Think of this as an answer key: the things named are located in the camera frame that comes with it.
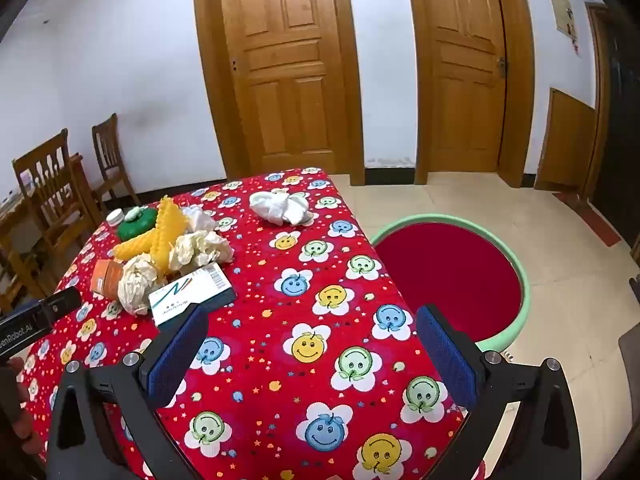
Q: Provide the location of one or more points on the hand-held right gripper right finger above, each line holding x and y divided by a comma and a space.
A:
445, 355

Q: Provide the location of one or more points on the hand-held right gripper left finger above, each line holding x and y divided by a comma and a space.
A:
175, 355

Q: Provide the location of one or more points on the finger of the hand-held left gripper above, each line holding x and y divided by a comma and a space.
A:
62, 302

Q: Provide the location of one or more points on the small orange box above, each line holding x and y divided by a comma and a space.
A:
106, 277

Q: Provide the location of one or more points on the white card box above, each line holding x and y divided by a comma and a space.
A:
200, 285

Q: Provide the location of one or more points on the white paper ball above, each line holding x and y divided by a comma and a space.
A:
135, 285
200, 250

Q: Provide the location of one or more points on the red basin with green rim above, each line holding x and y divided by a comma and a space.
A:
450, 270

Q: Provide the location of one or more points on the yellow wavy plastic piece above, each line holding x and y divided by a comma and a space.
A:
165, 230
132, 247

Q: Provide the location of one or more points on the white plastic bag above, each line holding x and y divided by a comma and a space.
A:
200, 219

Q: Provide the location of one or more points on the white cloth bundle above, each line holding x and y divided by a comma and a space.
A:
280, 207

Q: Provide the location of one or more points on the person's left hand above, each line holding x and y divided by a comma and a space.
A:
26, 430

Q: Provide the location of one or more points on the wooden slat-back chair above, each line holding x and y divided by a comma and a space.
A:
45, 170
20, 270
107, 140

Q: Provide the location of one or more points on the small white jar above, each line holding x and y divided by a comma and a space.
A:
115, 216

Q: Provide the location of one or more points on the green plush toy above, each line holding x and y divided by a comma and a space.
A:
135, 231

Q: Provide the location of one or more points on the red flower printed tablecloth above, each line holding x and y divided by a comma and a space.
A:
300, 290

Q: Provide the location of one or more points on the red floor mat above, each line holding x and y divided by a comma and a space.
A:
600, 222

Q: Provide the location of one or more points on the wooden panelled door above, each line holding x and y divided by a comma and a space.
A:
465, 85
285, 85

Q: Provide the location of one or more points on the low wooden wall panel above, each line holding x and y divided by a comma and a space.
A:
565, 145

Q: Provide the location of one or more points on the wooden doorway frame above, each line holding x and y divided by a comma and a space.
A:
597, 110

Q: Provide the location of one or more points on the wall poster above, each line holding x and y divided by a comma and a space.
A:
562, 15

